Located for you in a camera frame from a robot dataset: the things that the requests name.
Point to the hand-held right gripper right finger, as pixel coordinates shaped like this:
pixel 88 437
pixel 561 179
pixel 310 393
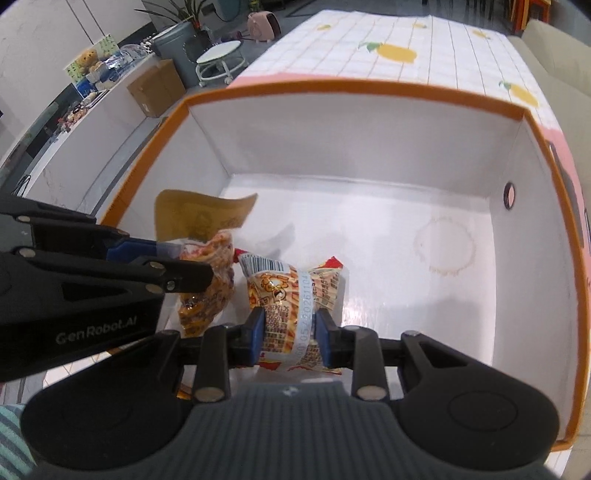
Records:
pixel 324 341

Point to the yellow packet of orange snacks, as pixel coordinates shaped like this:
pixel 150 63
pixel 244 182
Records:
pixel 213 279

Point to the white counter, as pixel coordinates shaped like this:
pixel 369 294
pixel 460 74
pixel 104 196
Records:
pixel 92 138

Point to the grey planter with plant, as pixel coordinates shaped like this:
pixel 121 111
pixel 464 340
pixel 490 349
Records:
pixel 178 44

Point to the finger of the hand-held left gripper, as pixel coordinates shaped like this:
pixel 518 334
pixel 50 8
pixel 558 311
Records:
pixel 184 277
pixel 124 249

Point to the cluster of small toys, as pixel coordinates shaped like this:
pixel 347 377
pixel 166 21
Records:
pixel 74 115

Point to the pink bag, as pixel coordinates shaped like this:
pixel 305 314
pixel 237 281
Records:
pixel 265 25

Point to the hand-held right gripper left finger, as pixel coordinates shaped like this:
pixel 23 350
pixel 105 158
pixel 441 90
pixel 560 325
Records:
pixel 256 334

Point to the white round stool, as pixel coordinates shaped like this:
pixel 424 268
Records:
pixel 217 50

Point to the orange chair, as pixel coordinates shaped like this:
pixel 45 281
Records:
pixel 531 11

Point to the teal striped cloth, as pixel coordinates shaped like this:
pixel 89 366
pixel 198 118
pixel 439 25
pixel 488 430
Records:
pixel 11 438

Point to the checked lemon print tablecloth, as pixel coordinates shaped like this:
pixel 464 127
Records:
pixel 369 60

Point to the brown cardboard carton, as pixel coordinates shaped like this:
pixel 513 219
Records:
pixel 157 87

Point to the orange white printed snack packet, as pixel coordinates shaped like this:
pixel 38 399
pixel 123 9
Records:
pixel 286 300

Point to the orange cardboard box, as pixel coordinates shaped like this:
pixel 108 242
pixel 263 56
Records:
pixel 369 138

